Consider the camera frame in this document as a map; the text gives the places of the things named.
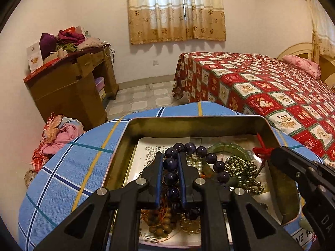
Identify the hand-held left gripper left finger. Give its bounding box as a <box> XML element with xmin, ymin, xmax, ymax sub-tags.
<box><xmin>34</xmin><ymin>152</ymin><xmax>164</xmax><ymax>251</ymax></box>

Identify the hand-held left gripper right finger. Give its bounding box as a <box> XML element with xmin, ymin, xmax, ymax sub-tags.
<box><xmin>178</xmin><ymin>152</ymin><xmax>304</xmax><ymax>251</ymax></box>

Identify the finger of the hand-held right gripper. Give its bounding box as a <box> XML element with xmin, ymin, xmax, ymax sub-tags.
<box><xmin>270</xmin><ymin>146</ymin><xmax>335</xmax><ymax>196</ymax></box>

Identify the dark purple bead bracelet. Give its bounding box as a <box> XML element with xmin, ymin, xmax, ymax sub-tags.
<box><xmin>162</xmin><ymin>142</ymin><xmax>231</xmax><ymax>220</ymax></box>

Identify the white pearl necklace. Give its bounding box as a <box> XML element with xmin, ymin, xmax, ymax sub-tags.
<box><xmin>180</xmin><ymin>155</ymin><xmax>208</xmax><ymax>236</ymax></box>

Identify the red knotted cord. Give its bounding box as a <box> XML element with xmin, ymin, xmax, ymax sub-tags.
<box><xmin>252</xmin><ymin>132</ymin><xmax>275</xmax><ymax>174</ymax></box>

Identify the pink metal tin box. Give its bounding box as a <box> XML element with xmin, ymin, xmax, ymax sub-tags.
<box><xmin>101</xmin><ymin>115</ymin><xmax>305</xmax><ymax>251</ymax></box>

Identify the gold metal bead chain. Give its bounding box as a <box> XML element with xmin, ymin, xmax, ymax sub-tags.
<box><xmin>224</xmin><ymin>155</ymin><xmax>265</xmax><ymax>195</ymax></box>

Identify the brown wooden bead necklace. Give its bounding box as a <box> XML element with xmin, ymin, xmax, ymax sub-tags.
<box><xmin>141</xmin><ymin>206</ymin><xmax>179</xmax><ymax>239</ymax></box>

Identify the green jade bangle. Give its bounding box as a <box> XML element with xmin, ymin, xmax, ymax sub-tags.
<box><xmin>206</xmin><ymin>142</ymin><xmax>253</xmax><ymax>186</ymax></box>

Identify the printed paper sheet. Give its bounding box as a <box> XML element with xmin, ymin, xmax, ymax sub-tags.
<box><xmin>128</xmin><ymin>136</ymin><xmax>265</xmax><ymax>244</ymax></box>

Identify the bed with red quilt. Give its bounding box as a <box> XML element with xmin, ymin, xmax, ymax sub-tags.
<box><xmin>172</xmin><ymin>51</ymin><xmax>335</xmax><ymax>168</ymax></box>

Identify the blue checked tablecloth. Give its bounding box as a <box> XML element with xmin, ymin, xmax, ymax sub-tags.
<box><xmin>18</xmin><ymin>101</ymin><xmax>323</xmax><ymax>251</ymax></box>

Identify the pink pillow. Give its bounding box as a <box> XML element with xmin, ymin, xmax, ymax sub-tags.
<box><xmin>282</xmin><ymin>54</ymin><xmax>321</xmax><ymax>80</ymax></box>

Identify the pink clothes pile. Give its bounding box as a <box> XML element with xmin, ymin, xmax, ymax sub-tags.
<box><xmin>31</xmin><ymin>113</ymin><xmax>86</xmax><ymax>166</ymax></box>

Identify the cream wooden headboard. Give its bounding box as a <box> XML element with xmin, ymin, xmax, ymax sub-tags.
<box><xmin>277</xmin><ymin>42</ymin><xmax>335</xmax><ymax>85</ymax></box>

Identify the brown wooden dresser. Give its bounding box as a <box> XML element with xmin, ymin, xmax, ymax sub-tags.
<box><xmin>23</xmin><ymin>45</ymin><xmax>120</xmax><ymax>132</ymax></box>

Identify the patterned beige bag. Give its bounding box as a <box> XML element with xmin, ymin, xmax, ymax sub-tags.
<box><xmin>24</xmin><ymin>169</ymin><xmax>35</xmax><ymax>189</ymax></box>

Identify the beige side curtain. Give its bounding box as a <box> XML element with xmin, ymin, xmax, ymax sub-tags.
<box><xmin>300</xmin><ymin>0</ymin><xmax>335</xmax><ymax>61</ymax></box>

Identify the pink quilted cloth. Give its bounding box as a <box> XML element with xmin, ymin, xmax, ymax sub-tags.
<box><xmin>77</xmin><ymin>38</ymin><xmax>102</xmax><ymax>51</ymax></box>

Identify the olive green cloth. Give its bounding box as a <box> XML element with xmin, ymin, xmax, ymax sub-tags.
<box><xmin>55</xmin><ymin>42</ymin><xmax>78</xmax><ymax>53</ymax></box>

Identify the flat red box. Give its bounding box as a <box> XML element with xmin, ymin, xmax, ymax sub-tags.
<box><xmin>23</xmin><ymin>57</ymin><xmax>66</xmax><ymax>83</ymax></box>

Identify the beige patterned window curtain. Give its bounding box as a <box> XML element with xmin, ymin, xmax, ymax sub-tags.
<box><xmin>127</xmin><ymin>0</ymin><xmax>226</xmax><ymax>45</ymax></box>

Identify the purple cloth bundle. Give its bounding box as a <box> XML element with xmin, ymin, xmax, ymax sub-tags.
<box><xmin>39</xmin><ymin>32</ymin><xmax>58</xmax><ymax>59</ymax></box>

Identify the white printed carton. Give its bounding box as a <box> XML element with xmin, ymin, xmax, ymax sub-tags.
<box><xmin>26</xmin><ymin>40</ymin><xmax>44</xmax><ymax>74</ymax></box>

